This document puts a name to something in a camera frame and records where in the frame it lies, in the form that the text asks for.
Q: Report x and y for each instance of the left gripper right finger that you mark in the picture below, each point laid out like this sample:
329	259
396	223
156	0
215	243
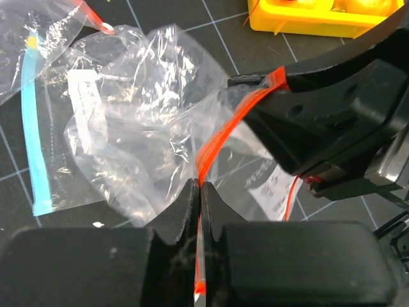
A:
264	263

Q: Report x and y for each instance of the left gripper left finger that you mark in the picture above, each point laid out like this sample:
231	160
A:
149	266

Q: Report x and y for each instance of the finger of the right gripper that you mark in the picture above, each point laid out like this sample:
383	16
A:
384	42

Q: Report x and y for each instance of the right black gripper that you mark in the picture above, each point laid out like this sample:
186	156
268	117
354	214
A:
333	124

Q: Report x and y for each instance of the clear bag orange zipper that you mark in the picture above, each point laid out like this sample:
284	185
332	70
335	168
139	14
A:
94	20
153	111

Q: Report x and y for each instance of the clear bag blue zipper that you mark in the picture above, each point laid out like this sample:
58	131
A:
42	61

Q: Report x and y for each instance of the yellow plastic tray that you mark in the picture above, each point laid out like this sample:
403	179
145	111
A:
347	19

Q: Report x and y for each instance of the black grid mat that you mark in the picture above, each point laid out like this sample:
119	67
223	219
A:
220	27

